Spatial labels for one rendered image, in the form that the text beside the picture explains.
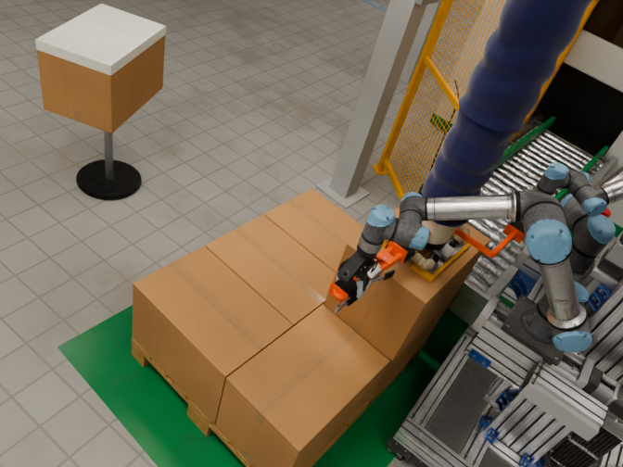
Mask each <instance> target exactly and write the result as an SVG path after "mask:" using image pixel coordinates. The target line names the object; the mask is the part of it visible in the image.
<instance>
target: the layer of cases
mask: <svg viewBox="0 0 623 467"><path fill-rule="evenodd" d="M362 230H363V226H362V225H360V224H359V223H358V222H357V221H356V220H354V219H353V218H352V217H350V216H349V215H348V214H346V213H345V212H344V211H342V210H341V209H340V208H338V207H337V206H335V205H334V204H333V203H331V202H330V201H329V200H327V199H326V198H325V197H323V196H322V195H320V194H319V193H318V192H316V191H315V190H314V189H310V190H308V191H306V192H305V193H303V194H301V195H299V196H296V197H294V198H292V199H291V200H289V201H287V202H285V203H284V204H282V205H280V206H278V207H276V208H274V209H272V210H270V211H268V212H266V213H264V215H263V214H262V215H261V216H259V217H258V218H256V219H254V220H252V221H249V222H247V223H246V224H244V225H242V226H240V227H238V228H236V229H234V230H233V231H231V232H230V233H227V234H225V235H223V236H221V237H219V238H217V239H216V240H214V241H212V242H210V243H208V244H206V245H205V246H203V247H201V248H199V249H197V250H195V251H193V252H191V253H189V254H188V255H186V256H184V257H182V258H180V259H177V260H176V261H174V262H173V263H171V264H169V265H167V266H165V267H163V268H161V269H159V270H158V271H155V272H153V273H151V274H149V275H148V276H146V277H144V278H143V279H141V280H139V281H137V282H135V283H133V339H134V340H135V341H136V342H137V343H138V344H139V346H140V347H141V348H142V349H143V350H144V351H145V352H146V353H147V354H148V355H149V356H150V357H151V359H152V360H153V361H155V362H156V363H157V364H158V366H159V367H160V368H161V369H162V370H163V371H164V372H165V373H166V374H167V375H168V376H169V377H170V378H171V379H172V380H173V381H174V382H175V383H176V385H177V386H178V387H179V388H180V389H181V390H182V391H183V392H184V393H185V394H186V395H187V396H188V397H189V399H190V400H191V401H192V402H193V403H194V404H195V405H196V406H197V407H198V408H199V409H200V410H201V412H202V413H203V414H204V415H205V416H206V417H207V418H208V419H209V420H210V421H211V422H212V423H213V424H214V425H215V427H216V428H217V429H218V430H219V431H220V432H221V433H222V434H223V435H224V436H225V437H226V439H227V440H228V441H229V442H230V443H231V444H232V445H233V446H234V447H235V448H236V449H237V450H238V452H239V453H240V454H241V455H242V456H243V457H244V458H245V459H246V460H247V461H248V462H249V463H250V464H251V466H252V467H306V466H307V465H308V464H309V462H310V461H311V460H312V459H313V458H314V457H315V456H316V455H317V454H318V453H319V452H320V451H321V450H322V449H323V448H324V447H325V446H326V445H327V444H328V443H329V442H330V441H331V439H332V438H333V437H334V436H335V435H336V434H337V433H338V432H339V431H340V430H341V429H342V428H343V427H344V426H345V425H346V424H347V423H348V422H349V421H350V420H351V419H352V418H353V416H354V415H355V414H356V413H357V412H358V411H359V410H360V409H361V408H362V407H363V406H364V405H365V404H366V403H367V402H368V401H369V400H370V399H371V398H372V397H373V396H374V395H375V393H376V392H377V391H378V390H379V389H380V388H381V387H382V386H383V385H384V384H385V383H386V382H387V381H388V380H389V379H390V378H391V377H392V376H393V375H394V374H395V373H396V372H397V371H398V369H399V368H400V367H401V366H402V365H403V364H404V363H405V362H406V361H407V360H408V359H409V358H410V357H411V356H412V355H413V354H414V353H415V352H416V351H417V350H418V349H419V347H420V346H422V345H423V344H424V343H425V341H426V340H427V339H428V338H429V336H430V334H431V333H432V331H433V330H434V328H435V327H436V325H437V324H438V322H439V320H440V318H441V317H442V315H443V314H444V312H445V310H446V309H447V307H448V306H449V305H450V304H451V302H452V300H451V301H450V302H449V303H448V304H447V305H446V306H445V307H444V308H443V309H442V310H441V311H440V312H439V313H438V314H437V315H436V317H435V318H434V319H433V320H432V321H431V322H430V323H429V324H428V325H427V326H426V327H425V328H424V329H423V330H422V331H421V332H420V333H419V334H418V335H417V336H416V337H415V338H414V340H413V341H412V342H411V343H410V344H409V345H408V346H407V347H406V348H405V349H404V350H403V351H402V352H401V353H400V354H399V355H398V356H397V357H396V358H395V359H394V360H390V359H389V358H388V357H387V356H385V355H384V354H383V353H382V352H381V351H379V350H378V349H377V348H376V347H374V346H373V345H372V344H371V343H370V342H368V341H367V340H366V339H365V338H364V337H362V336H361V335H360V334H359V333H357V332H356V331H355V330H354V329H353V328H351V327H350V326H349V325H348V324H346V323H345V322H344V321H343V320H341V319H340V318H339V317H338V316H337V315H336V314H335V313H334V312H333V311H332V310H330V309H329V308H328V307H327V306H325V305H324V302H325V300H326V297H327V294H328V290H329V288H330V285H331V283H332V282H333V280H334V277H335V275H336V272H337V268H338V265H339V263H340V261H341V259H342V256H343V253H344V251H345V248H346V246H347V243H349V242H350V241H352V240H353V239H355V238H356V237H357V236H359V235H360V234H361V232H362Z"/></svg>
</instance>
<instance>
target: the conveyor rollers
mask: <svg viewBox="0 0 623 467"><path fill-rule="evenodd" d="M592 159H593V158H592V157H591V156H589V155H587V154H585V153H584V152H582V151H580V150H578V149H577V148H575V147H574V146H572V145H570V144H568V143H566V142H565V141H563V140H561V139H559V138H558V137H556V136H554V135H552V134H551V133H548V132H546V131H544V132H543V133H541V134H540V135H539V136H537V137H536V138H535V139H533V140H532V141H531V142H529V143H528V144H527V145H525V146H524V147H523V148H521V149H520V150H519V151H517V152H516V153H515V154H513V155H512V156H511V157H509V158H508V159H506V160H505V161H504V162H503V163H502V164H501V165H499V166H498V167H497V168H495V169H494V170H493V171H492V174H491V177H490V179H489V180H488V181H487V183H486V184H484V185H483V186H482V189H481V192H480V196H496V195H510V194H511V193H512V192H513V191H532V190H533V188H534V187H535V185H536V184H537V183H538V181H539V180H540V178H541V176H542V174H543V173H544V172H545V170H546V169H547V168H548V167H549V166H550V164H551V163H553V162H558V163H560V164H563V165H565V166H566V167H567V168H568V170H582V169H583V168H584V167H585V166H586V165H587V164H588V163H589V162H590V161H591V160H592ZM603 165H604V164H603V163H602V162H600V161H597V162H596V163H595V164H594V165H593V166H592V167H591V168H590V170H589V171H588V172H587V173H588V174H589V175H590V179H591V178H592V177H593V175H594V174H595V173H596V172H597V171H598V170H599V169H600V168H601V167H602V166H603ZM508 221H509V219H497V220H470V221H468V222H467V224H469V225H470V226H472V227H473V228H475V229H476V230H478V231H479V232H481V233H482V234H484V235H486V236H487V237H488V238H489V239H490V241H489V244H488V245H487V248H488V249H489V250H491V251H492V250H493V249H494V248H495V247H496V246H497V245H498V244H499V243H500V242H501V241H503V240H504V239H505V238H506V237H507V236H508V235H506V234H505V233H503V231H504V229H505V227H506V225H507V222H508ZM482 224H483V225H482ZM491 241H492V242H491ZM525 245H526V239H525V238H524V239H523V240H522V242H521V243H520V244H519V243H517V242H516V241H515V240H514V239H513V240H512V241H511V242H510V243H509V244H507V245H506V246H505V247H504V248H503V249H502V250H501V251H500V252H499V253H498V254H497V255H496V256H495V257H494V258H492V257H490V258H489V257H488V256H486V255H485V254H483V253H482V255H481V257H480V258H479V259H478V261H477V263H476V265H477V266H476V265H475V266H474V268H473V269H472V270H471V272H470V273H472V274H473V275H475V276H476V278H475V277H474V276H473V275H471V274H470V273H469V275H468V276H467V278H466V279H465V280H467V281H468V282H470V283H471V284H473V285H474V286H475V287H477V288H478V289H479V290H481V291H482V292H484V293H486V292H487V290H488V289H489V288H488V287H487V285H488V286H489V287H491V286H492V285H493V284H494V283H495V282H496V280H495V279H494V278H496V279H497V280H498V279H499V277H500V276H501V275H502V274H503V272H505V271H506V270H507V269H508V268H509V267H510V265H511V264H512V263H513V262H514V261H515V260H516V259H517V257H518V256H519V254H520V253H521V251H522V249H523V248H524V247H525ZM506 251H507V252H506ZM509 253H510V254H509ZM497 256H498V257H497ZM483 258H484V259H483ZM500 258H501V259H500ZM488 261H489V262H488ZM506 262H507V263H508V264H507V263H506ZM490 263H491V264H490ZM492 264H493V265H494V266H496V267H497V268H499V269H500V270H499V269H497V268H496V267H494V266H493V265H492ZM509 264H510V265H509ZM479 267H480V268H481V269H483V270H484V271H482V270H481V269H480V268H479ZM485 271H486V272H485ZM502 271H503V272H502ZM488 273H489V274H490V275H491V276H493V277H494V278H493V277H491V276H490V275H488ZM477 278H478V279H479V280H481V281H482V282H483V283H485V284H486V285H484V284H483V283H481V282H480V281H479V280H478V279H477Z"/></svg>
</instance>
